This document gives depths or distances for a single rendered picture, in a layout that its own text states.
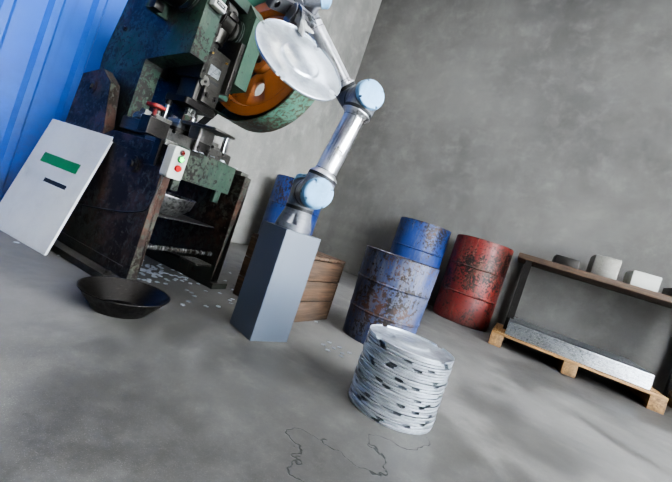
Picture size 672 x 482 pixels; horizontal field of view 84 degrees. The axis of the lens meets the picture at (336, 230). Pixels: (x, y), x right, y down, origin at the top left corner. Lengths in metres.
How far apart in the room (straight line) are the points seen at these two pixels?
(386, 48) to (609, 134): 2.96
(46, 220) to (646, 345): 4.79
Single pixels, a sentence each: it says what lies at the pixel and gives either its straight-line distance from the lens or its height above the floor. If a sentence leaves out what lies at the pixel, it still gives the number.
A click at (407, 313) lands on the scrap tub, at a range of 1.96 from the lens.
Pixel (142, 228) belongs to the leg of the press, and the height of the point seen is 0.26.
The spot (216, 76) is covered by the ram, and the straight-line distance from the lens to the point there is 2.14.
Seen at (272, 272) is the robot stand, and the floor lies 0.28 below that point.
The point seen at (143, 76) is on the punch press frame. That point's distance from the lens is 2.20.
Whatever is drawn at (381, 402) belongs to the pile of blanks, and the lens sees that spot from 1.24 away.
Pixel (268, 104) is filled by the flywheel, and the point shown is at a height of 1.06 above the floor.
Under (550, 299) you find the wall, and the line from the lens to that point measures 4.61.
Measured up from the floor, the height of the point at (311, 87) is 0.87.
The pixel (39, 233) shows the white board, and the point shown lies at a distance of 2.14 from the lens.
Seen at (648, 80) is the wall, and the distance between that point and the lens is 5.24.
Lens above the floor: 0.51
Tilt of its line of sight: level
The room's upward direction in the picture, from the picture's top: 19 degrees clockwise
